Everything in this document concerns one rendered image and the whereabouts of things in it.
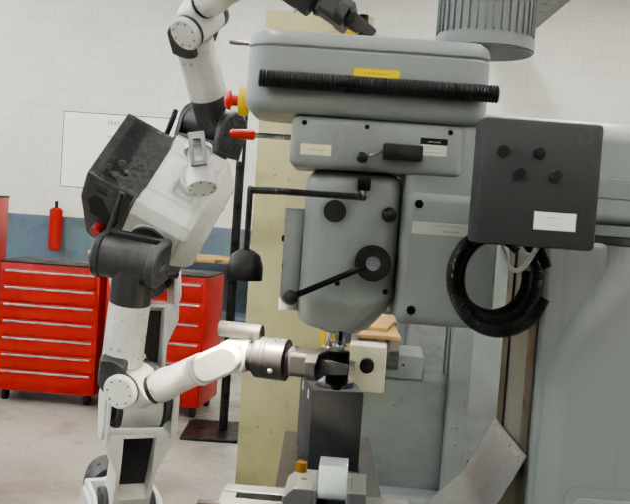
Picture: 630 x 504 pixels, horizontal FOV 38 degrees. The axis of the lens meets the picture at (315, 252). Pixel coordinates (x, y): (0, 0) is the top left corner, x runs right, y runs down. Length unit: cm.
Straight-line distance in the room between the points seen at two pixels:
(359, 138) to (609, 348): 61
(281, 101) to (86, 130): 955
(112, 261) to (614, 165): 104
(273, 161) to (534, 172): 216
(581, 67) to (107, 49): 556
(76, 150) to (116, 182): 922
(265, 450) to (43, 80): 827
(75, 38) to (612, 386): 1008
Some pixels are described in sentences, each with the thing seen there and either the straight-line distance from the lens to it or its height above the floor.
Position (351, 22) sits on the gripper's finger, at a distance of 191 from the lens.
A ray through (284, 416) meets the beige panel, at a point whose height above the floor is 71.
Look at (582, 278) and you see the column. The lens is 180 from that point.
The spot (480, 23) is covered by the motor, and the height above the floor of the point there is 193.
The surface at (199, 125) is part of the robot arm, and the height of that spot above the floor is 173.
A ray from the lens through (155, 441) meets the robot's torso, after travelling 249.
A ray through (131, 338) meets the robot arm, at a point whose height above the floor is 124.
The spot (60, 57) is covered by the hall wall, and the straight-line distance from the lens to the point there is 1146.
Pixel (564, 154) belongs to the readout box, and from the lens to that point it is 157.
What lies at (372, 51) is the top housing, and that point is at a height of 186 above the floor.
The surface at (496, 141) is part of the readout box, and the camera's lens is 155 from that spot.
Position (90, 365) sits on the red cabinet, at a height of 30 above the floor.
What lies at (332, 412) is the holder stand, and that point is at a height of 109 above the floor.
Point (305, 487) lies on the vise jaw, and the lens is 168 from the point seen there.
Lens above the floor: 156
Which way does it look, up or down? 3 degrees down
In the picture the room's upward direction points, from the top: 4 degrees clockwise
